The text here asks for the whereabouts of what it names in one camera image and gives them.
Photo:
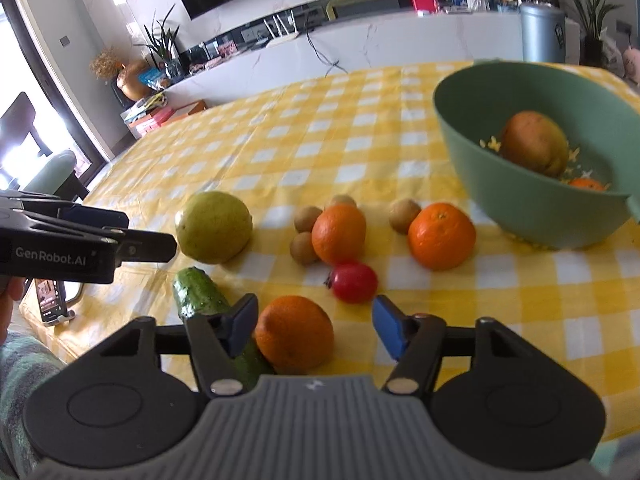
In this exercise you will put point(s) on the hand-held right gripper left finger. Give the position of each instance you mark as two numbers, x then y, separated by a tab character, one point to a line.
242	325

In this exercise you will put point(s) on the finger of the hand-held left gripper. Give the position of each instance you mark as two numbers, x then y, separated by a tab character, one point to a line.
97	216
150	249

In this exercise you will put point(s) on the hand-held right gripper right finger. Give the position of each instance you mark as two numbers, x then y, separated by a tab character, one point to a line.
387	325

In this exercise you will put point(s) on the red cherry tomato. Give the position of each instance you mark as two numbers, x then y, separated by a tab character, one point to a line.
354	282

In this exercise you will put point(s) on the yellow-green pear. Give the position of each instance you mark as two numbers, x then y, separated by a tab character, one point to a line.
212	227

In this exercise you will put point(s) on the green colander bowl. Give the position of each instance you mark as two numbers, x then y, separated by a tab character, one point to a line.
525	210

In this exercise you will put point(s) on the person's left hand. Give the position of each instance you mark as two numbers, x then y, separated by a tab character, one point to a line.
11	292

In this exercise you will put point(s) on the smartphone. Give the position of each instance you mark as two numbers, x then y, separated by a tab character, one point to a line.
51	300

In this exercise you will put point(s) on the white phone stand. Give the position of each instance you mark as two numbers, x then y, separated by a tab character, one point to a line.
72	294

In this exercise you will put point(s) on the green cucumber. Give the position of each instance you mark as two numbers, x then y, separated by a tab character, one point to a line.
197	294

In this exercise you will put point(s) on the green upholstered seat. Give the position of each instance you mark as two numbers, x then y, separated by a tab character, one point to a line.
52	172

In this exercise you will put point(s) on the brown longan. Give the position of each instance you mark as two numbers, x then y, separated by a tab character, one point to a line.
402	216
341	201
302	247
306	219

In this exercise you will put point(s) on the stack of books and boxes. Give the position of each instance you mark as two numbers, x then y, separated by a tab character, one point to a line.
147	117

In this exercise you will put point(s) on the dark wooden chair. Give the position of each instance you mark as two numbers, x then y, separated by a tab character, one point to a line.
20	120

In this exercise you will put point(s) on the teal plaid cloth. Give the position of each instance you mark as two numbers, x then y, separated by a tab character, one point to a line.
25	390

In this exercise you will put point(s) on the copper vase with dried flowers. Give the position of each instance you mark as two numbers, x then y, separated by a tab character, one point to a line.
131	85

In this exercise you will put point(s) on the orange cardboard box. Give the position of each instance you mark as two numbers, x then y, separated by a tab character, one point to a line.
190	110

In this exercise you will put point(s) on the blue snack bag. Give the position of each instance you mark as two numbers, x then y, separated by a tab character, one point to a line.
154	78

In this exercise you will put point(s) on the green plant in dark vase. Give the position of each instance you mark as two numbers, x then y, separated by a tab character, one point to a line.
167	55

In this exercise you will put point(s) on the yellow checkered tablecloth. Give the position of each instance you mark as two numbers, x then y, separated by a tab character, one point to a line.
300	150

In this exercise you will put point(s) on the scattered yellow kernels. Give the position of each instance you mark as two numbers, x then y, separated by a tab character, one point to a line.
490	143

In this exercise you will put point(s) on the brown mango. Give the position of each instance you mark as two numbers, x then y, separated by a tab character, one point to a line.
532	142

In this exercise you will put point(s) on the small orange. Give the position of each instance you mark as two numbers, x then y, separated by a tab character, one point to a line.
586	185

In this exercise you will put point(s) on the white router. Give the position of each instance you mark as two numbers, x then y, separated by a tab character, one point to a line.
281	35

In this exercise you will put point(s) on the white marble media cabinet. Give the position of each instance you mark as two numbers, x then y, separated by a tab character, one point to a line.
390	42

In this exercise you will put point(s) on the red box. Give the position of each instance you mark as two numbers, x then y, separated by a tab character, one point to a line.
424	2

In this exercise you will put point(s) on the grey trash can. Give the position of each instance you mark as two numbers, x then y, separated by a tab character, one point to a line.
542	35

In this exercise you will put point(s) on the white plastic bag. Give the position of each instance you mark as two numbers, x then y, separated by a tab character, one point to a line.
612	55

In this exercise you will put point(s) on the tall potted plant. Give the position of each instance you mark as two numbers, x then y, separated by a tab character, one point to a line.
595	35

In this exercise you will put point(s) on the pink pig-shaped appliance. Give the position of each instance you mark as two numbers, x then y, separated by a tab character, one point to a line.
632	65

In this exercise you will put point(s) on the wall switch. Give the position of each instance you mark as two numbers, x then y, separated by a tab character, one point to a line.
64	41

